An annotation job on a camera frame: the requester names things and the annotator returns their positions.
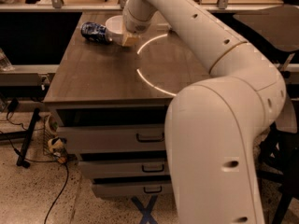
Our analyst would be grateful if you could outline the black metal stand leg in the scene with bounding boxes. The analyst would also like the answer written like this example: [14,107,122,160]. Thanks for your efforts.
[17,108,40,168]

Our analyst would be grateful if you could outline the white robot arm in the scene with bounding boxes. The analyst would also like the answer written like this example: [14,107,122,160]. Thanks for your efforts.
[123,0,287,224]

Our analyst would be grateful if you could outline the bottom grey drawer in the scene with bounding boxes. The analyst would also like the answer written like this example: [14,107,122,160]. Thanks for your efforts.
[92,181,173,198]

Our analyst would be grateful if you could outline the black floor cable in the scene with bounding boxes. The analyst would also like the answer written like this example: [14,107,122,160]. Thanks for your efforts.
[0,110,70,224]

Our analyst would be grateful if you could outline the grey drawer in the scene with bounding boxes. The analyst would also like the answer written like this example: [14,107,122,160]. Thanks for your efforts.
[92,181,173,198]
[58,124,165,154]
[78,159,169,179]

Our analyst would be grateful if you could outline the wire basket with items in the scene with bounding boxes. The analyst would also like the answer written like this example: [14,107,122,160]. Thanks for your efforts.
[44,115,68,164]

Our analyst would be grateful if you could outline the blue pepsi can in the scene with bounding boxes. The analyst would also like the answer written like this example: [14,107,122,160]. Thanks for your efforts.
[80,21,111,44]

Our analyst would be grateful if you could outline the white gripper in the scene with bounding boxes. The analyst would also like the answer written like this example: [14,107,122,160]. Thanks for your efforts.
[121,9,153,47]

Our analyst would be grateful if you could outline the white bowl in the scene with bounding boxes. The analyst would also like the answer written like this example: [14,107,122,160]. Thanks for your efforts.
[106,15,126,46]

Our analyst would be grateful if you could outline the middle grey drawer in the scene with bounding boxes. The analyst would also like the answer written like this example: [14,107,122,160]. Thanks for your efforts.
[78,159,169,179]

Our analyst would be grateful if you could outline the grey drawer cabinet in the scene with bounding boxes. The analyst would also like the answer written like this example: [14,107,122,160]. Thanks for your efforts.
[45,14,208,184]

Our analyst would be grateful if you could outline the top grey drawer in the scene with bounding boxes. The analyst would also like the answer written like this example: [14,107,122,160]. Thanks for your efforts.
[58,124,165,154]

